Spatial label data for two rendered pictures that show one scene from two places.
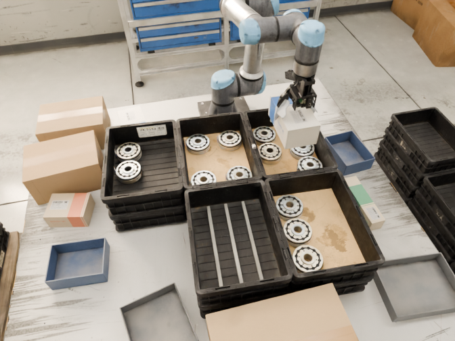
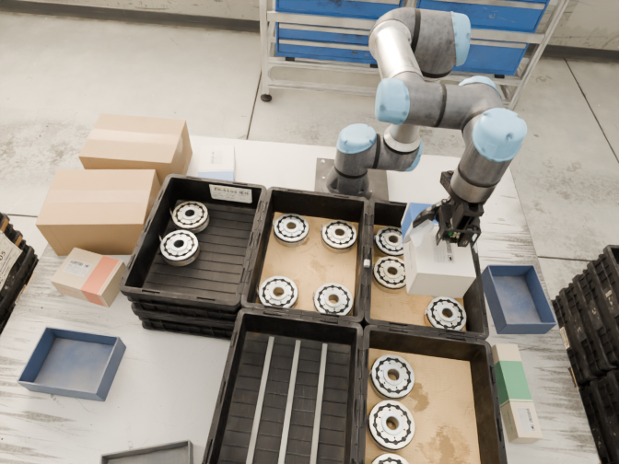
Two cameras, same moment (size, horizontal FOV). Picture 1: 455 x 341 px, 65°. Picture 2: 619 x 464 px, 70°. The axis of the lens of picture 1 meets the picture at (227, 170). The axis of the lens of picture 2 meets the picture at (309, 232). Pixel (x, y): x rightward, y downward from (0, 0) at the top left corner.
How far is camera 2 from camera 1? 0.38 m
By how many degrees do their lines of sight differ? 8
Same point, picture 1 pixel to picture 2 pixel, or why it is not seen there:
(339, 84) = (541, 162)
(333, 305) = not seen: outside the picture
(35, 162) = (63, 199)
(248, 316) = not seen: outside the picture
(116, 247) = (134, 352)
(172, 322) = not seen: outside the picture
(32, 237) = (32, 302)
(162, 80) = (296, 99)
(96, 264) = (99, 369)
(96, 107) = (170, 136)
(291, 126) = (426, 265)
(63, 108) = (127, 126)
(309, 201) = (426, 375)
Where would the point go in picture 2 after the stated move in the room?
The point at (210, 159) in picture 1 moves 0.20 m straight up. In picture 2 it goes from (300, 258) to (304, 214)
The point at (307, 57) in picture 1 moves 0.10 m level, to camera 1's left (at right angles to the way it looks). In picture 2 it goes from (478, 174) to (418, 159)
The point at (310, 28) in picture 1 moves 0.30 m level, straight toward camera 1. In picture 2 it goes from (497, 127) to (428, 271)
